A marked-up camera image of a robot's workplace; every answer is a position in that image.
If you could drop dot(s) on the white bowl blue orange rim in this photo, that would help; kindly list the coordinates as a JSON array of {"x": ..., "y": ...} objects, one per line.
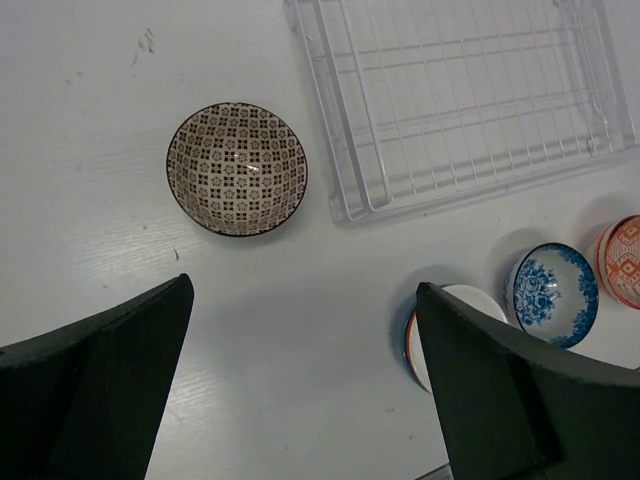
[{"x": 459, "y": 298}]

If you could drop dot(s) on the orange geometric patterned bowl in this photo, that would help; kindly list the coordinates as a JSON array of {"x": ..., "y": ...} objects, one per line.
[{"x": 617, "y": 261}]

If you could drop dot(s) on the blue floral bowl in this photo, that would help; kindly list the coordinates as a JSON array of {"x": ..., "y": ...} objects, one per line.
[{"x": 552, "y": 293}]

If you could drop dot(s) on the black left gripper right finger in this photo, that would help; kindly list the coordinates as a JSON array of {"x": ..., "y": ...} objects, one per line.
[{"x": 512, "y": 406}]

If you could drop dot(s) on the clear acrylic dish rack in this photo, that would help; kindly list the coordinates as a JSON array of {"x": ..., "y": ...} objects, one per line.
[{"x": 431, "y": 105}]

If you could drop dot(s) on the brown patterned bowl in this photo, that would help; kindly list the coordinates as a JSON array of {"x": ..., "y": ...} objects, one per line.
[{"x": 237, "y": 169}]

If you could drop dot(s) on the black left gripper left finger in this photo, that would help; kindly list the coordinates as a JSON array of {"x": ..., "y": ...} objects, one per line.
[{"x": 85, "y": 401}]

